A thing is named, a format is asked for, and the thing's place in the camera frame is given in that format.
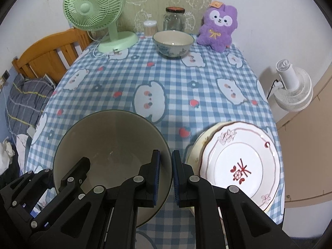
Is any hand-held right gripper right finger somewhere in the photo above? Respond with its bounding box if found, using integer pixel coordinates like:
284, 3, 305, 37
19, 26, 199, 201
172, 150, 295, 249

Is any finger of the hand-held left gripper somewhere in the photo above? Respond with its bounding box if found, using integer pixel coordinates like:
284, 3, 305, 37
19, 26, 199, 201
29, 157, 91, 231
0, 168, 54, 209

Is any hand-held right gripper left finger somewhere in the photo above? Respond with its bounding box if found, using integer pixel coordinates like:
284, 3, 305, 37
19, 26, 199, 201
39, 150, 161, 249

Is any large yellow floral plate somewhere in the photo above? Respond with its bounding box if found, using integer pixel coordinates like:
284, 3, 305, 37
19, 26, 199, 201
185, 121, 260, 213

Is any small yellow floral plate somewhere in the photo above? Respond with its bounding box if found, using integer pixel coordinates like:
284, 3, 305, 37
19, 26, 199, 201
193, 127, 234, 177

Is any grey ceramic bowl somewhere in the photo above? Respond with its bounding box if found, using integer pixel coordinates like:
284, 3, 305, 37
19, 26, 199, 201
152, 30, 194, 59
53, 110, 173, 227

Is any white plate with red pattern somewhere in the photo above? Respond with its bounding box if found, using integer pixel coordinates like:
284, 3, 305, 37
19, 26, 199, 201
199, 122, 281, 212

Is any white crumpled cloth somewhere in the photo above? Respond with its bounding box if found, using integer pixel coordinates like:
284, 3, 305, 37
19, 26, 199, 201
0, 133, 34, 177

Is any grey plaid pillow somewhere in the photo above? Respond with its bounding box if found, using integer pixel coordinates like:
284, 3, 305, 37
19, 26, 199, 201
5, 74, 56, 135

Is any blue checkered tablecloth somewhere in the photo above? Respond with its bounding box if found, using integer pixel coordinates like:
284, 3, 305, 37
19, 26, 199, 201
24, 32, 286, 239

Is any wooden bed headboard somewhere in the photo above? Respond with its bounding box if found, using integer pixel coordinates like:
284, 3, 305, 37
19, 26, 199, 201
12, 28, 92, 85

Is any cotton swab box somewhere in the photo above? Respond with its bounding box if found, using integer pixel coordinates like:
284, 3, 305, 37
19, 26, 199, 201
143, 20, 158, 38

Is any white clip fan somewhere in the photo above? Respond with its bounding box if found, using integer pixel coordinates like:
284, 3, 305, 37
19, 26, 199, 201
271, 59, 313, 112

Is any purple plush toy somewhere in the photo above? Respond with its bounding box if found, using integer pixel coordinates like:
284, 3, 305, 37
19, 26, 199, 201
196, 1, 238, 52

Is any glass jar with dark lid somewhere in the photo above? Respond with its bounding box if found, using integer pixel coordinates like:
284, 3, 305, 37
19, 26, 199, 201
163, 6, 186, 32

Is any green desk fan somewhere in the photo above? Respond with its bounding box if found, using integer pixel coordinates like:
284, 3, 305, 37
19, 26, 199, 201
64, 0, 139, 53

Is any white fan cable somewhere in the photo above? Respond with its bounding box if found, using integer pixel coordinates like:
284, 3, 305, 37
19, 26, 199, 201
88, 31, 116, 57

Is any black fan cable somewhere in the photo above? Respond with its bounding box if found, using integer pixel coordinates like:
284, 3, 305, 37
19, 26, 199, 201
267, 80, 280, 99

